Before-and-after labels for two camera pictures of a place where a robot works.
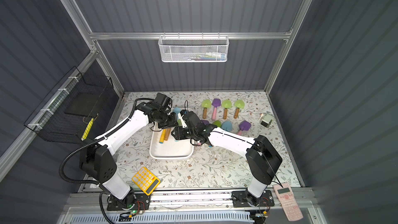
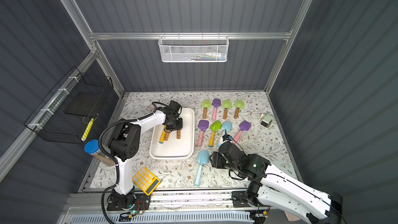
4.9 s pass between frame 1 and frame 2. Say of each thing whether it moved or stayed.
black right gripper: moved
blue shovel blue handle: moved
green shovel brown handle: stayed
